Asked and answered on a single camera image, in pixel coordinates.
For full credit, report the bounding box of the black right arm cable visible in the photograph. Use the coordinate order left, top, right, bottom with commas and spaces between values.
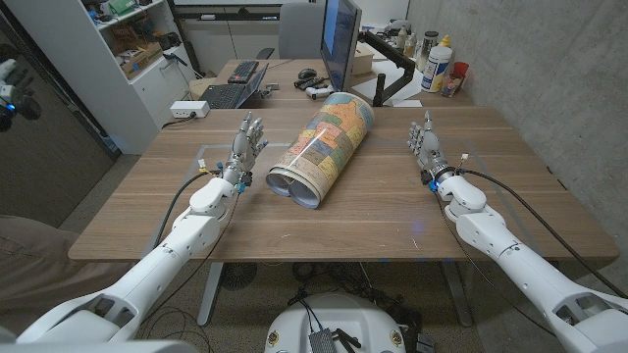
458, 168, 628, 300

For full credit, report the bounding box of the black remote controller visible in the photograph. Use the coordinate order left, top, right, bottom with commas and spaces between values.
293, 76, 331, 91

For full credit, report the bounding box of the black and white handheld device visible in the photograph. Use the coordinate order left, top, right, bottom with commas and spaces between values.
0, 57, 43, 132

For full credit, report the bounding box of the white shelf cabinet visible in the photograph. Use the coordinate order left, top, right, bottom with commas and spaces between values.
4, 0, 197, 156

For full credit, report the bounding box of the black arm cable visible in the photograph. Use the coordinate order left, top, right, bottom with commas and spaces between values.
458, 168, 628, 300
152, 169, 217, 249

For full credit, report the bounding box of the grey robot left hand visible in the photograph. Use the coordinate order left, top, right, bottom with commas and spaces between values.
221, 111, 270, 188

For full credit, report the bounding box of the black computer monitor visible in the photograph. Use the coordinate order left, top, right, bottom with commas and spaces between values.
319, 0, 363, 93

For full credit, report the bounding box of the red plastic cup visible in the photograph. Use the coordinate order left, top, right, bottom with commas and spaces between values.
441, 61, 470, 98

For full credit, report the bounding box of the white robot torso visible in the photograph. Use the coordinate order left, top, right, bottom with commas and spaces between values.
264, 292, 407, 353

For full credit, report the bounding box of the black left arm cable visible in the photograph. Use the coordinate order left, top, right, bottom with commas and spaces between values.
152, 169, 217, 249

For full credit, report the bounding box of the grey finned electronics box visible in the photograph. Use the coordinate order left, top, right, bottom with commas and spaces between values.
307, 328, 339, 353

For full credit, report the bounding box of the grey table leg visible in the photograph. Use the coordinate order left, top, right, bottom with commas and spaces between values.
439, 259, 475, 328
196, 262, 225, 328

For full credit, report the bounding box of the dark lid jar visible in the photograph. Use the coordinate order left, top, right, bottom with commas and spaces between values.
415, 30, 440, 73

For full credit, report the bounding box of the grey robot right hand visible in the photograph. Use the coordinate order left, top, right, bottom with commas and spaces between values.
406, 110, 457, 185

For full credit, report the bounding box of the green box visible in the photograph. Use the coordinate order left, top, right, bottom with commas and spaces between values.
107, 0, 137, 15

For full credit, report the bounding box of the black floor cable tangle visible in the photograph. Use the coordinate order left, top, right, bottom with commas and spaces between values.
287, 262, 423, 339

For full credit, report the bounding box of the black round floor fan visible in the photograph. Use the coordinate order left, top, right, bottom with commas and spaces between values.
220, 262, 258, 291

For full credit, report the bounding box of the cardboard box with blue tape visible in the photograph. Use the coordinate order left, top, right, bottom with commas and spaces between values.
120, 42, 165, 79

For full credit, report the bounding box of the white paper sheet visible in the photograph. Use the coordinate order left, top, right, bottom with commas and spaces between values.
350, 59, 426, 108

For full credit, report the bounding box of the white wipes canister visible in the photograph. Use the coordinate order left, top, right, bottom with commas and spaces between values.
420, 45, 453, 94

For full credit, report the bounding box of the white power strip box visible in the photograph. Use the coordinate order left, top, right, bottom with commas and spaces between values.
169, 100, 211, 120

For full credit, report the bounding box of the rolled colourful paper map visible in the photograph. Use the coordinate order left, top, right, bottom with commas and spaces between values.
265, 91, 376, 211

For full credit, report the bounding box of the grey office chair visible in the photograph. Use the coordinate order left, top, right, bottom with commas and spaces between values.
255, 2, 326, 61

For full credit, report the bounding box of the brown fabric seat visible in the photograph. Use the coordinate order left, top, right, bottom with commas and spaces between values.
0, 214, 133, 339

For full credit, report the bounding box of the dark open laptop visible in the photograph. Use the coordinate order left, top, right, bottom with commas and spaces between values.
199, 62, 270, 110

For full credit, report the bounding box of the beige small box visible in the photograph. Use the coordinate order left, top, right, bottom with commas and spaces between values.
350, 41, 376, 76

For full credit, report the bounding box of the white game controller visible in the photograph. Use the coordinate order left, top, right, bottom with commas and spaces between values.
304, 83, 336, 100

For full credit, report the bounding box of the black keyboard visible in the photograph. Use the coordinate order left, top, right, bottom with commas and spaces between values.
227, 60, 260, 85

